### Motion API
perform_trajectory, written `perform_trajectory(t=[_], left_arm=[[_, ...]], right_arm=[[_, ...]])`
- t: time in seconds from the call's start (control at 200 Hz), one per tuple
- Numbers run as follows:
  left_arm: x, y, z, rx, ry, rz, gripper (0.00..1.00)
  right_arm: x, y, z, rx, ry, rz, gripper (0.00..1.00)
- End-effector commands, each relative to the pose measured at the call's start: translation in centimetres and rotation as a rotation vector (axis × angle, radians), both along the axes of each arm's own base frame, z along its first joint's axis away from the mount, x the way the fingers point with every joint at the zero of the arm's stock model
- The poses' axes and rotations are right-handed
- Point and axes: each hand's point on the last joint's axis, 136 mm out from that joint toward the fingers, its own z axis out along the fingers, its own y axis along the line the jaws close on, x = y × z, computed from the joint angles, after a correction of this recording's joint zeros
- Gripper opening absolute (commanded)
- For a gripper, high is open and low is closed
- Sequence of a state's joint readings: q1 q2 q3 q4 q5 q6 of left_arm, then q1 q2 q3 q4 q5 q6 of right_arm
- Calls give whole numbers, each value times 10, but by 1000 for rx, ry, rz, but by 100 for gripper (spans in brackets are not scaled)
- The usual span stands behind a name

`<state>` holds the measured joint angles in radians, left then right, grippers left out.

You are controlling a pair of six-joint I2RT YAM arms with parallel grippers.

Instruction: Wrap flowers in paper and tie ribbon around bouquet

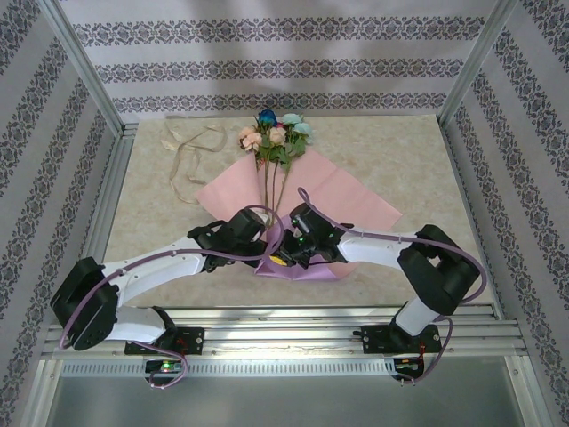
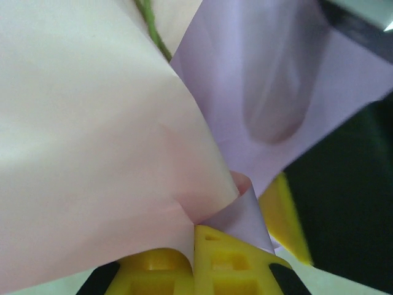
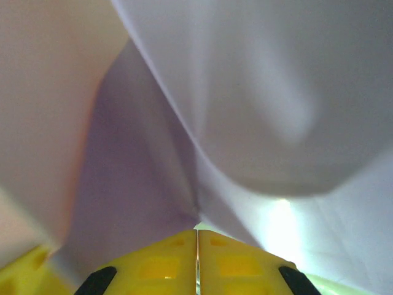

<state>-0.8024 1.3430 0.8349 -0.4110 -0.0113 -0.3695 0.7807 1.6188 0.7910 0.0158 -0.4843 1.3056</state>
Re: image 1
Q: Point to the pink purple wrapping paper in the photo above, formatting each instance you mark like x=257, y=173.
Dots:
x=347, y=191

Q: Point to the cream printed ribbon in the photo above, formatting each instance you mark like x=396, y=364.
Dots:
x=178, y=155

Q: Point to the peach artificial flower spray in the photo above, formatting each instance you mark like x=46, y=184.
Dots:
x=249, y=139

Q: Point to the blue artificial rose stem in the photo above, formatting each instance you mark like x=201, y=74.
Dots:
x=266, y=118

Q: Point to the teal artificial flower spray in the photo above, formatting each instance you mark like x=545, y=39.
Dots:
x=291, y=119

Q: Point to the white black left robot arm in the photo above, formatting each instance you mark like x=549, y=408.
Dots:
x=151, y=267

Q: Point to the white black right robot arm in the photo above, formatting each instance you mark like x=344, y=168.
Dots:
x=373, y=249

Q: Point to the grey metal sheet panel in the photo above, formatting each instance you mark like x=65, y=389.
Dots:
x=284, y=400

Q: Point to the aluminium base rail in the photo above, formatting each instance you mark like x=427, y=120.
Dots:
x=284, y=338

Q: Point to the aluminium side rail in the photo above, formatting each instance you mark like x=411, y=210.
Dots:
x=106, y=209
x=471, y=213

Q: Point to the aluminium frame post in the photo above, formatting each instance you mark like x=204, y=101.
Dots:
x=478, y=62
x=80, y=66

